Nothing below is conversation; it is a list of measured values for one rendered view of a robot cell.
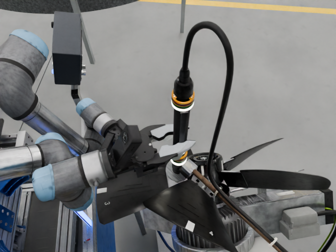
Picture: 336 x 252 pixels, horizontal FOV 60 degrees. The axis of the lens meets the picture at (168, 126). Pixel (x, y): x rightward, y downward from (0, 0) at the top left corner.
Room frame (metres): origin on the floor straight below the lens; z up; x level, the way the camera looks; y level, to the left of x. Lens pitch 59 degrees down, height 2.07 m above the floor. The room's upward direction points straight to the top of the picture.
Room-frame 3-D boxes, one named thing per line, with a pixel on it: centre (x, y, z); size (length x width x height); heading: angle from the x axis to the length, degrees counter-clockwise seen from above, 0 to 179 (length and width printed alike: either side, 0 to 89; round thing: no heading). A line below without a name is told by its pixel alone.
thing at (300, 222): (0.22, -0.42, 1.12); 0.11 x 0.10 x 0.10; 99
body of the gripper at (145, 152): (0.29, 0.09, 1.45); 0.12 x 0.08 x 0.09; 110
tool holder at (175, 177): (0.33, -0.04, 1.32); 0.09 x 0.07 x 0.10; 44
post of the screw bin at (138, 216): (0.41, 0.17, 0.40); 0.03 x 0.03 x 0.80; 24
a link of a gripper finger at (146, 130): (0.33, 0.04, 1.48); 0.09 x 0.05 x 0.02; 118
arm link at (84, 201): (0.25, 0.24, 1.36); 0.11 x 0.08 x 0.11; 33
